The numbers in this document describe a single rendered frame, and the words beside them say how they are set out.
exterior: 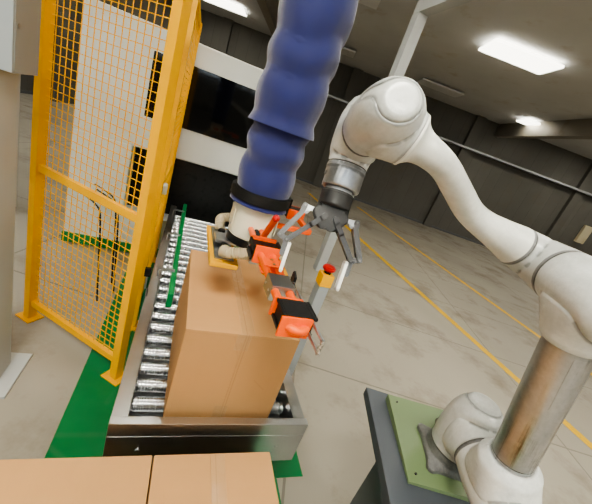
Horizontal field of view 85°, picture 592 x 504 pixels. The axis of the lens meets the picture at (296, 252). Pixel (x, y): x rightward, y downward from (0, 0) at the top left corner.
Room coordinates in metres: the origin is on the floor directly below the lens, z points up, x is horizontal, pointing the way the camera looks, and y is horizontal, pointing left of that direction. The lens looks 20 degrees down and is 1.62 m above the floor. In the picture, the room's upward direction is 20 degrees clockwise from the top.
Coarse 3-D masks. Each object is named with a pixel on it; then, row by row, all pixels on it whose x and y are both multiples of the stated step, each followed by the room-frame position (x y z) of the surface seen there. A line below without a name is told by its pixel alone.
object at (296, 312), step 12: (276, 300) 0.65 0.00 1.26; (288, 300) 0.65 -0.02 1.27; (300, 300) 0.67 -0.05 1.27; (276, 312) 0.64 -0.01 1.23; (288, 312) 0.60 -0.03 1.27; (300, 312) 0.62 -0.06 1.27; (276, 324) 0.61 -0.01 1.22; (288, 324) 0.59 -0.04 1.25; (300, 324) 0.60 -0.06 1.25; (312, 324) 0.61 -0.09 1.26; (288, 336) 0.59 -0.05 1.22; (300, 336) 0.60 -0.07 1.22
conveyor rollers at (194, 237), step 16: (176, 224) 2.60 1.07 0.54; (192, 224) 2.73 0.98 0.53; (208, 224) 2.87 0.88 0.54; (176, 240) 2.28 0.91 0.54; (192, 240) 2.40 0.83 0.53; (160, 288) 1.60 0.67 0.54; (176, 288) 1.64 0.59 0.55; (160, 304) 1.45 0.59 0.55; (176, 304) 1.49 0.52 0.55; (160, 320) 1.36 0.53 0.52; (160, 336) 1.22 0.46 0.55; (144, 352) 1.10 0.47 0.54; (160, 352) 1.13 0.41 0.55; (144, 368) 1.02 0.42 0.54; (160, 368) 1.05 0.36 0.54; (144, 384) 0.94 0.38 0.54; (160, 384) 0.97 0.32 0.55; (144, 400) 0.88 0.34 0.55; (160, 400) 0.90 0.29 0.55
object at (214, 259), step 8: (208, 232) 1.20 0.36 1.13; (224, 232) 1.21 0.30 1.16; (208, 240) 1.13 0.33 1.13; (208, 248) 1.07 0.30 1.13; (216, 248) 1.07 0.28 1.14; (208, 256) 1.02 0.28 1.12; (216, 256) 1.01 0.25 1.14; (216, 264) 0.98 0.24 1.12; (224, 264) 0.99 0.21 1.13; (232, 264) 1.01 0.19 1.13
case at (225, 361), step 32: (192, 256) 1.32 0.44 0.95; (192, 288) 1.07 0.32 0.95; (224, 288) 1.15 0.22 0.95; (256, 288) 1.24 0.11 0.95; (192, 320) 0.88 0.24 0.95; (224, 320) 0.94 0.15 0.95; (256, 320) 1.01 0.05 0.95; (192, 352) 0.85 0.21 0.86; (224, 352) 0.89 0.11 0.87; (256, 352) 0.93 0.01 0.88; (288, 352) 0.98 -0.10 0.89; (192, 384) 0.86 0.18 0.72; (224, 384) 0.90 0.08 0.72; (256, 384) 0.95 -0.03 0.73; (192, 416) 0.87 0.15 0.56; (224, 416) 0.92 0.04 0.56; (256, 416) 0.97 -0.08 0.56
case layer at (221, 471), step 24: (120, 456) 0.67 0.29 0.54; (144, 456) 0.69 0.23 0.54; (168, 456) 0.72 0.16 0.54; (192, 456) 0.75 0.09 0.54; (216, 456) 0.78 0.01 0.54; (240, 456) 0.80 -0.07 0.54; (264, 456) 0.84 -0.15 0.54; (0, 480) 0.51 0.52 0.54; (24, 480) 0.53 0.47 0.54; (48, 480) 0.55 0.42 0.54; (72, 480) 0.57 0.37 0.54; (96, 480) 0.59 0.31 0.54; (120, 480) 0.61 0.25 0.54; (144, 480) 0.63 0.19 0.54; (168, 480) 0.65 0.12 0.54; (192, 480) 0.68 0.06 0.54; (216, 480) 0.70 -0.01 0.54; (240, 480) 0.73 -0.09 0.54; (264, 480) 0.76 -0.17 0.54
